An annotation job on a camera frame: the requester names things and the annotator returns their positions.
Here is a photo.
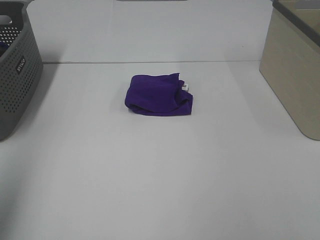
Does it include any purple towel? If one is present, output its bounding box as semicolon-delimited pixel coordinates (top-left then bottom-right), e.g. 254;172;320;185
124;73;193;117

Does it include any beige storage bin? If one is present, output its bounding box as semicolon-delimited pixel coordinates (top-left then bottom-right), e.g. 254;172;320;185
259;0;320;141

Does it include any grey perforated laundry basket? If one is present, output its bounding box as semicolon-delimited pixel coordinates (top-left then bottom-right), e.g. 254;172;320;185
0;0;44;140

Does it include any purple cloth inside grey basket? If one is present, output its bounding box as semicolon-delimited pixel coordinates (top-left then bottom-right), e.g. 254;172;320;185
0;42;9;57

